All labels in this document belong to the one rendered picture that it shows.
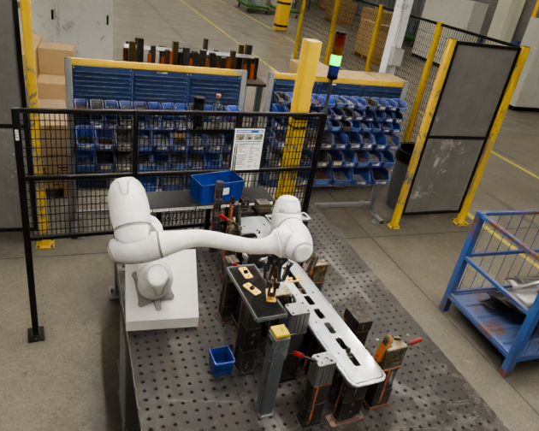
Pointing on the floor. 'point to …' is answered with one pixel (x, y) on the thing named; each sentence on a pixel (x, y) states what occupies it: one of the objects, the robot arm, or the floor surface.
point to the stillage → (508, 298)
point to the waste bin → (399, 173)
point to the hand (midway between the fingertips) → (272, 287)
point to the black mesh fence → (139, 170)
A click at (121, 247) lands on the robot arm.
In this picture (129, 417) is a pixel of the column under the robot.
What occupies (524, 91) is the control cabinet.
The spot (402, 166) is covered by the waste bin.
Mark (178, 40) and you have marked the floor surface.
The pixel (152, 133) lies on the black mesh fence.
